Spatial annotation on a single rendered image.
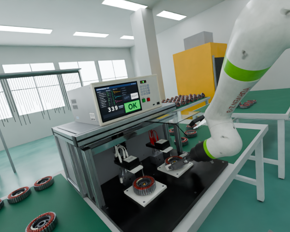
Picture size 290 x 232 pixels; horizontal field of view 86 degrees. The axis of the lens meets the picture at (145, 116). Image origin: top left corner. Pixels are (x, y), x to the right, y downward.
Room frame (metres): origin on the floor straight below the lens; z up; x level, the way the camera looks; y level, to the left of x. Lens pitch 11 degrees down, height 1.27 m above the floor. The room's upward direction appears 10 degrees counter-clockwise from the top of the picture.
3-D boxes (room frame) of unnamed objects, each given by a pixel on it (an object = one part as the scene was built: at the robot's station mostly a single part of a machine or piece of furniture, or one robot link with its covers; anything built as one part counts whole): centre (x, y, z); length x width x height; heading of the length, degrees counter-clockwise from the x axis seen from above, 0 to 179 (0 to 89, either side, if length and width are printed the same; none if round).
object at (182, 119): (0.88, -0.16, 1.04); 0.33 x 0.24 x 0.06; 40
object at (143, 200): (0.68, 0.06, 0.78); 0.15 x 0.15 x 0.01; 40
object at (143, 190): (0.68, 0.06, 0.80); 0.11 x 0.11 x 0.04
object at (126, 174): (0.79, 0.16, 0.80); 0.08 x 0.05 x 0.06; 130
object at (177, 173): (0.84, -0.12, 0.78); 0.15 x 0.15 x 0.01; 40
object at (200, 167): (0.77, -0.02, 0.76); 0.64 x 0.47 x 0.02; 130
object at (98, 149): (0.84, 0.04, 1.03); 0.62 x 0.01 x 0.03; 130
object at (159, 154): (0.95, -0.03, 0.80); 0.08 x 0.05 x 0.06; 130
